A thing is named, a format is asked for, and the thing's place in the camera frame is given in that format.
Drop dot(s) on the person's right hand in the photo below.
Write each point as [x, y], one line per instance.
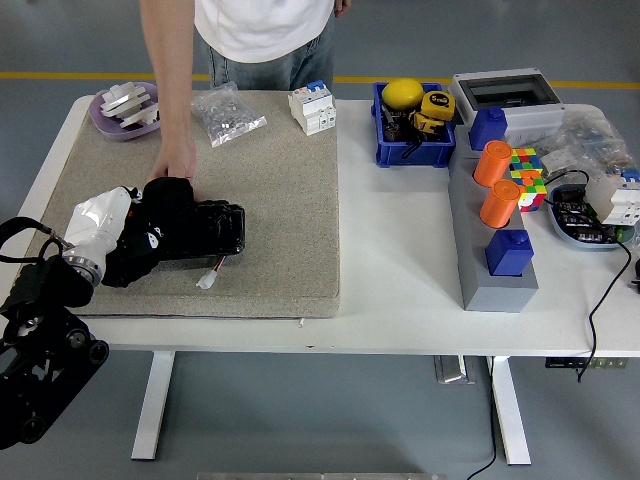
[175, 160]

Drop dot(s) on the person's left hand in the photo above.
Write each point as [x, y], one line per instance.
[342, 6]

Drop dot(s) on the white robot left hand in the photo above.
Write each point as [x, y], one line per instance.
[97, 220]

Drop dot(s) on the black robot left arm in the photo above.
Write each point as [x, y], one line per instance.
[45, 350]

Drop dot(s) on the person's right forearm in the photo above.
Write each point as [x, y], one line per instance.
[170, 75]

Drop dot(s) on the black table control panel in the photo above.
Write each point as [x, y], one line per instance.
[561, 364]

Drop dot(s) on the white flat plastic piece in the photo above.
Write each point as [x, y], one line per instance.
[142, 116]

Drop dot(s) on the clear bag of metal nuts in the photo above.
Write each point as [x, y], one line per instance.
[225, 117]

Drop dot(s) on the purple dish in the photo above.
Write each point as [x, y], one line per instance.
[112, 131]

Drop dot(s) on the white ribbed plastic piece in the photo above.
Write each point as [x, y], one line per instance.
[122, 97]

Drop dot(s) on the person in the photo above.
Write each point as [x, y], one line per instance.
[260, 30]

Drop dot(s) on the yellow ball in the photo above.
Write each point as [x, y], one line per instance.
[401, 93]

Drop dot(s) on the grey-brown mat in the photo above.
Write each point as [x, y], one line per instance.
[275, 200]

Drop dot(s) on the white circuit breaker blue switches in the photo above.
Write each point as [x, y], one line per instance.
[311, 111]

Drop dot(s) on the black hand tools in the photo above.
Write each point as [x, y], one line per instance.
[393, 126]

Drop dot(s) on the yellow tape measure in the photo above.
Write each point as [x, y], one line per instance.
[434, 102]

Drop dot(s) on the blue plastic bin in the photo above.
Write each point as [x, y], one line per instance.
[421, 155]

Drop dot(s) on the blue square block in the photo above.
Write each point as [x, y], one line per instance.
[486, 128]
[508, 253]

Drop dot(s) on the white table leg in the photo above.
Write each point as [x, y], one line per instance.
[152, 410]
[508, 410]

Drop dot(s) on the orange cylinder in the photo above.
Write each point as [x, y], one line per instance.
[491, 162]
[498, 206]

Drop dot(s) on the grey electrical distribution box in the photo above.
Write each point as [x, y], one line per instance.
[532, 119]

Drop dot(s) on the colourful puzzle cube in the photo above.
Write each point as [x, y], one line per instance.
[534, 191]
[526, 160]

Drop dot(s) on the clear bag of parts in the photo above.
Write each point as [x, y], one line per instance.
[590, 135]

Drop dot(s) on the black electronic modules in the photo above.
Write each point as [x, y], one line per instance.
[576, 211]

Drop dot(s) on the blue-grey dish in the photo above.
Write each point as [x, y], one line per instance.
[563, 234]

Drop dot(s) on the long grey block holder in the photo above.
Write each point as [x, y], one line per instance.
[496, 296]

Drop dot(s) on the white circuit breaker cluster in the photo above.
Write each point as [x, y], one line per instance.
[616, 201]

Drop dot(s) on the black plug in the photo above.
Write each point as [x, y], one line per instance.
[637, 272]

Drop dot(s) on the silver metal bracket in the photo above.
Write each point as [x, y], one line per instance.
[453, 370]

